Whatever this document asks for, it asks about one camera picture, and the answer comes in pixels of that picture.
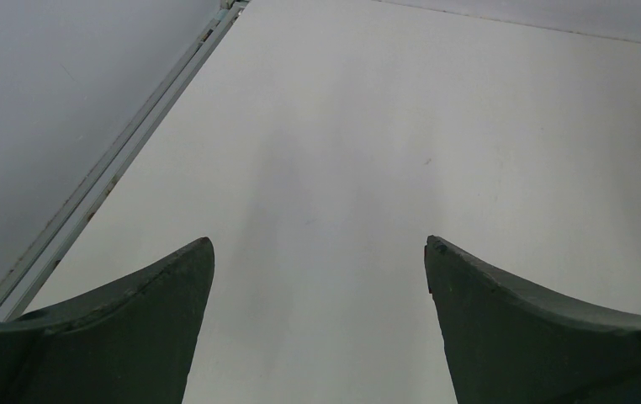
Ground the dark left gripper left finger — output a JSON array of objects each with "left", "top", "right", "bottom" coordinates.
[{"left": 0, "top": 237, "right": 215, "bottom": 403}]

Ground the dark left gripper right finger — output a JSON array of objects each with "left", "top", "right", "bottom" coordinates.
[{"left": 424, "top": 236, "right": 641, "bottom": 403}]

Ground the aluminium frame rail left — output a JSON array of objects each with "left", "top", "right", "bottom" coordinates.
[{"left": 0, "top": 1, "right": 246, "bottom": 322}]

